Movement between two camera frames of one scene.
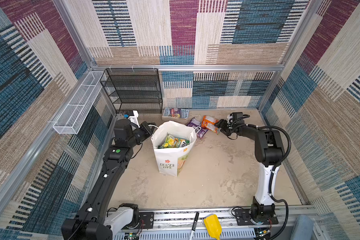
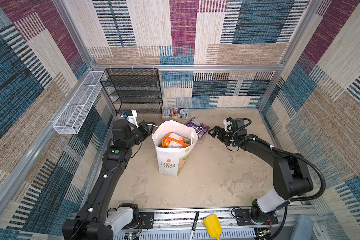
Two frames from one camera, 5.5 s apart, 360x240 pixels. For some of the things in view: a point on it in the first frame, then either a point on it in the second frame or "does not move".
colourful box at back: x=176 y=112 does not move
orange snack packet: x=209 y=122 → x=171 y=140
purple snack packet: x=194 y=122 does not move
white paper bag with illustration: x=173 y=143 does not move
